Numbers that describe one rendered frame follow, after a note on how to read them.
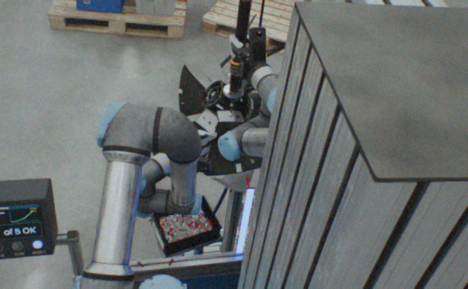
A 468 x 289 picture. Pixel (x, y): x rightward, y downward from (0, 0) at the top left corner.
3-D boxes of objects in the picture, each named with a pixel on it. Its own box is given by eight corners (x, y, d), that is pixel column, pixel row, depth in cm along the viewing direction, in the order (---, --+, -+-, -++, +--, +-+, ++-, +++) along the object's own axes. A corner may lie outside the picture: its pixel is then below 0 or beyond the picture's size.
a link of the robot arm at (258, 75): (258, 75, 130) (284, 71, 133) (251, 66, 133) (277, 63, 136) (254, 97, 135) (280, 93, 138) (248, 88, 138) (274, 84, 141)
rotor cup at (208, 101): (220, 111, 187) (196, 94, 180) (246, 87, 182) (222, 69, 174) (226, 134, 177) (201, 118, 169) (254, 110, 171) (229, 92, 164)
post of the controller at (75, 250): (84, 267, 155) (77, 229, 142) (84, 275, 153) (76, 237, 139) (74, 267, 154) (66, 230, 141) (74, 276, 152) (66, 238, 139)
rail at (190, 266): (327, 254, 178) (332, 241, 173) (330, 264, 175) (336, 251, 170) (76, 280, 160) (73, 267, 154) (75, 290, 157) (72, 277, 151)
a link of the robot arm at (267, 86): (268, 123, 128) (274, 98, 122) (253, 99, 135) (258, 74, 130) (294, 119, 131) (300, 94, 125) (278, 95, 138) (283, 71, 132)
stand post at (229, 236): (226, 263, 263) (245, 140, 202) (229, 277, 256) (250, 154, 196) (218, 264, 262) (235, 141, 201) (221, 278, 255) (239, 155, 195)
